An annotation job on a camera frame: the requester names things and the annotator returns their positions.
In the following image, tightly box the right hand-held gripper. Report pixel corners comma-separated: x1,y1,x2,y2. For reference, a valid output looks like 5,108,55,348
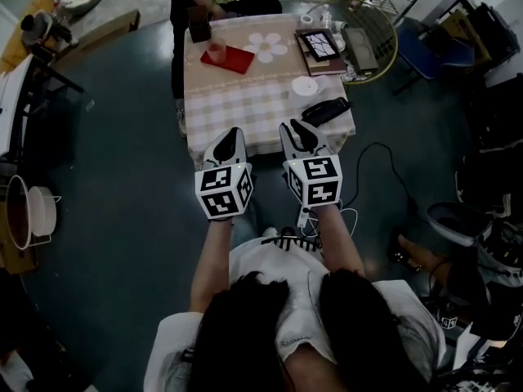
278,118,344,212

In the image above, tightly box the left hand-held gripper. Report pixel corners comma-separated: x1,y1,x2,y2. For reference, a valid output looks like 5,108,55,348
194,127,255,223

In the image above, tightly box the red tray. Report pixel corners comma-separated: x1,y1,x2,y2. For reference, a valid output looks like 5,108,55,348
199,45,256,76

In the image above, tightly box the pink cup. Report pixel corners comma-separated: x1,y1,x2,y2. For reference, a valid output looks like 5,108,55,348
207,36,227,65

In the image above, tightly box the person's right forearm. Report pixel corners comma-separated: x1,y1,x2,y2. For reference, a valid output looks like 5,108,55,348
315,203,367,280

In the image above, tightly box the person's left forearm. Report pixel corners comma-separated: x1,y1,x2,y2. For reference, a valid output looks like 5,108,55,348
189,217,235,314

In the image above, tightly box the black pouch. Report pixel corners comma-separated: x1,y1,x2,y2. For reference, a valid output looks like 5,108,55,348
301,96,352,128

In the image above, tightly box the table with checkered cloth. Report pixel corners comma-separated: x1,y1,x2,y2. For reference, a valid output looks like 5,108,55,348
181,14,356,159

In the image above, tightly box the white round dish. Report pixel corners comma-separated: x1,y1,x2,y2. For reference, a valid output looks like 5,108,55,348
291,75,320,96

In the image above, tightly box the brown book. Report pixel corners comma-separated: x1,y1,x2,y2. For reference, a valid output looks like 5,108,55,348
294,29,348,77

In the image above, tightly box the white flower-shaped mat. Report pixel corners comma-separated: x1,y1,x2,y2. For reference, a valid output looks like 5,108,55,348
243,32,289,65

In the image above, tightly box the black white striped hair clip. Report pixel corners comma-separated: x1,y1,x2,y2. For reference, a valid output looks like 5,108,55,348
261,234,324,253

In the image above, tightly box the grey flat box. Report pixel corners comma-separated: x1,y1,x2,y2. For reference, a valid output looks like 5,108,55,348
342,26,379,76

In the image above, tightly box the dark brown holder box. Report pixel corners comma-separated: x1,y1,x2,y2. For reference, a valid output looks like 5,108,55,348
186,4,213,43

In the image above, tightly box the round glass yellow-rimmed table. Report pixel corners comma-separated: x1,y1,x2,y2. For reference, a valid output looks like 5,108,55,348
305,0,399,86

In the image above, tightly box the person's white shirt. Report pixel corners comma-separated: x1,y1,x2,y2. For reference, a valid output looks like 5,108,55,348
142,234,447,392

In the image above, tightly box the blue chair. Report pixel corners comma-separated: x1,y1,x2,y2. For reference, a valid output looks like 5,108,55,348
392,24,477,96

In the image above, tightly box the cardboard box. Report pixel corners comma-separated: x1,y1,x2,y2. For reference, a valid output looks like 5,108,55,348
79,8,141,51

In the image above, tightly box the grey round bin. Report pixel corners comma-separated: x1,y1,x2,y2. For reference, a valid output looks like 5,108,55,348
425,201,494,247

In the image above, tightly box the white round basin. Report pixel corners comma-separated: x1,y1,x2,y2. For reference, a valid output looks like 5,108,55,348
5,174,62,251

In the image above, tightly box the white charger with cable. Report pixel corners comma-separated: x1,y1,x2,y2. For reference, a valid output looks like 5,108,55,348
297,206,359,240

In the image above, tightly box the black picture frame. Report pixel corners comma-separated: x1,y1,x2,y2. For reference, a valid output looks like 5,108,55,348
298,29,342,62

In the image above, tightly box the black cable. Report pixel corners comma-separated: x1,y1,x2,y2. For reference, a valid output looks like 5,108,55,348
339,141,420,216

